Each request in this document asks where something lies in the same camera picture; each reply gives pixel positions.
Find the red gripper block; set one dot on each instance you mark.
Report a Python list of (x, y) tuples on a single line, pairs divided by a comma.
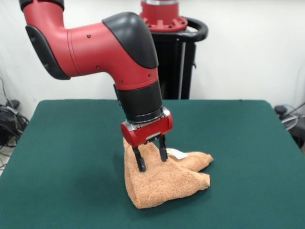
[(147, 133)]

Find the orange-brown terry towel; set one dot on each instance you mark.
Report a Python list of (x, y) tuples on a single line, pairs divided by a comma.
[(164, 186)]

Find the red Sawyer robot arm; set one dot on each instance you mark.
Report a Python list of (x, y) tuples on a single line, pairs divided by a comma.
[(95, 47)]

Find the dark green table cloth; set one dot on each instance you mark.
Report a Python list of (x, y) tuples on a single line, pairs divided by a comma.
[(59, 179)]

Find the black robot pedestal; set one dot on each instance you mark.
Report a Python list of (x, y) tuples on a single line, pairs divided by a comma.
[(174, 66)]

